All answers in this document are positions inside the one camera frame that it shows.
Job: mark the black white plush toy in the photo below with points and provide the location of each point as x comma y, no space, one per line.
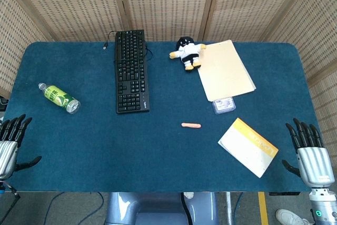
187,51

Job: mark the yellow white booklet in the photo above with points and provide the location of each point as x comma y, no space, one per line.
247,148

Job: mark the blue table mat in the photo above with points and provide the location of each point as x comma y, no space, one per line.
79,140

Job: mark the black computer keyboard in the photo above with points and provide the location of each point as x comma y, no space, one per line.
131,72

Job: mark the beige manila folder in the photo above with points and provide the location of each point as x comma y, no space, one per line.
225,70

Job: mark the small orange stick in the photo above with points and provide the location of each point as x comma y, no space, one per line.
191,125

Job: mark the yellow floor tape strip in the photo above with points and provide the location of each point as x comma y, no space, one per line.
263,209

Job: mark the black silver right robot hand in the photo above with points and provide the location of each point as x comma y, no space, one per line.
314,164

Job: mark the woven bamboo folding screen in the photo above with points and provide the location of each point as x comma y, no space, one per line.
168,3

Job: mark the small clear plastic box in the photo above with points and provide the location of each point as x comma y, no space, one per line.
223,105

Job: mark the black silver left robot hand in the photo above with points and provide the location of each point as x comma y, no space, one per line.
8,154

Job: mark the green label plastic bottle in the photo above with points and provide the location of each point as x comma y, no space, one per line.
58,97

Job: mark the blue-grey robot torso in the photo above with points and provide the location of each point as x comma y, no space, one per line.
158,209

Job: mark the white sneaker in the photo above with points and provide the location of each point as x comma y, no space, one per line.
288,217

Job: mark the white table leg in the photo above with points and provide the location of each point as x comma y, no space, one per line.
229,209

